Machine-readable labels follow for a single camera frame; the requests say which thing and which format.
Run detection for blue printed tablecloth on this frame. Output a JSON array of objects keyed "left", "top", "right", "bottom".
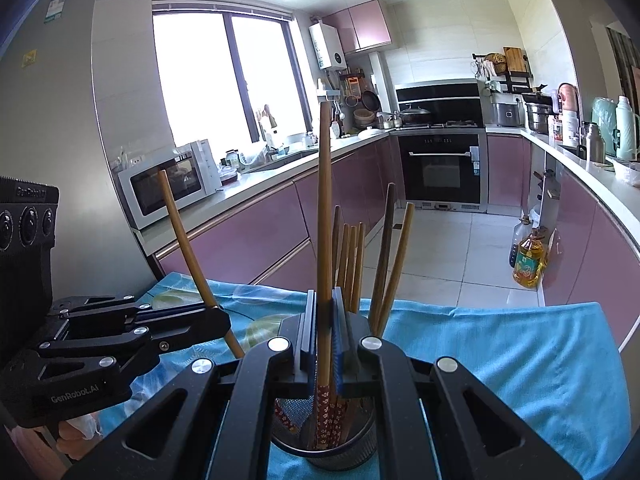
[{"left": 97, "top": 272, "right": 628, "bottom": 480}]

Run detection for white thermos flask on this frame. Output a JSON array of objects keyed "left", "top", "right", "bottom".
[{"left": 615, "top": 95, "right": 637, "bottom": 161}]

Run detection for grey refrigerator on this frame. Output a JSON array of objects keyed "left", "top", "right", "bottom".
[{"left": 0, "top": 0, "right": 166, "bottom": 311}]

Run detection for pale green jug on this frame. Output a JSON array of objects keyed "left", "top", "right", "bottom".
[{"left": 592, "top": 97, "right": 618, "bottom": 157}]

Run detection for black wok with lid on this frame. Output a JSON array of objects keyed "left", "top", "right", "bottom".
[{"left": 398, "top": 104, "right": 433, "bottom": 127}]

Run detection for steel thermos flask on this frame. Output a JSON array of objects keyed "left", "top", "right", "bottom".
[{"left": 580, "top": 121, "right": 607, "bottom": 164}]

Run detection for steel stock pot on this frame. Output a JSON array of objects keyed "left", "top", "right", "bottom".
[{"left": 524, "top": 101, "right": 555, "bottom": 134}]

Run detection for kitchen window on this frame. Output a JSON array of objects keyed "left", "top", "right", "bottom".
[{"left": 152, "top": 5, "right": 313, "bottom": 148}]

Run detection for pink wall cabinet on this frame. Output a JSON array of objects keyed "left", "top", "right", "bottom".
[{"left": 322, "top": 0, "right": 393, "bottom": 55}]

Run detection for steel rice cooker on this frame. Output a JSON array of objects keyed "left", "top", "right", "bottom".
[{"left": 491, "top": 91, "right": 525, "bottom": 128}]

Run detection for black countertop storage rack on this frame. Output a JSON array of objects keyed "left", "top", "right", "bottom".
[{"left": 472, "top": 46, "right": 535, "bottom": 95}]

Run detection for pink thermal pot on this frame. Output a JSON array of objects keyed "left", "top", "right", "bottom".
[{"left": 556, "top": 82, "right": 581, "bottom": 146}]

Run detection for black mesh utensil holder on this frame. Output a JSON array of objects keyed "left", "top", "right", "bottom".
[{"left": 270, "top": 395, "right": 378, "bottom": 471}]

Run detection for pink kitchen base cabinets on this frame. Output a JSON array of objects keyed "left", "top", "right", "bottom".
[
  {"left": 487, "top": 132, "right": 640, "bottom": 346},
  {"left": 154, "top": 135, "right": 401, "bottom": 288}
]

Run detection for black built-in oven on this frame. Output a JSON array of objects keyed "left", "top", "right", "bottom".
[{"left": 397, "top": 129, "right": 490, "bottom": 213}]

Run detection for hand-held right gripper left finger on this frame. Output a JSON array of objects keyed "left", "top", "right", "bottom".
[{"left": 65, "top": 289, "right": 319, "bottom": 480}]

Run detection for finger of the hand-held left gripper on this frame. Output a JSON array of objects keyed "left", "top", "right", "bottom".
[
  {"left": 46, "top": 294, "right": 229, "bottom": 334},
  {"left": 0, "top": 313, "right": 233, "bottom": 429}
]

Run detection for black range hood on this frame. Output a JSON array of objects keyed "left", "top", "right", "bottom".
[{"left": 395, "top": 80, "right": 485, "bottom": 128}]

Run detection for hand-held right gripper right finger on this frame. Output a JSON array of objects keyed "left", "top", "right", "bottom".
[{"left": 332, "top": 288, "right": 586, "bottom": 480}]

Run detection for white water heater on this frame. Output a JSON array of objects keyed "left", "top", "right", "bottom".
[{"left": 309, "top": 22, "right": 347, "bottom": 70}]

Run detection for yellow cooking oil bottle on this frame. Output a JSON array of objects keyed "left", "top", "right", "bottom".
[{"left": 512, "top": 230, "right": 547, "bottom": 288}]

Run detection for wooden cutting board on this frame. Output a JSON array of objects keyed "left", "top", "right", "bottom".
[{"left": 502, "top": 46, "right": 526, "bottom": 74}]

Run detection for white microwave oven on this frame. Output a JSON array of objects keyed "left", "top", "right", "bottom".
[{"left": 116, "top": 139, "right": 222, "bottom": 232}]

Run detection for dark liquid plastic bottle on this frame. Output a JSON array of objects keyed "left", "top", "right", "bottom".
[{"left": 509, "top": 212, "right": 533, "bottom": 267}]

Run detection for person's left hand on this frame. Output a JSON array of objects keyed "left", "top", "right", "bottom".
[{"left": 5, "top": 411, "right": 102, "bottom": 480}]

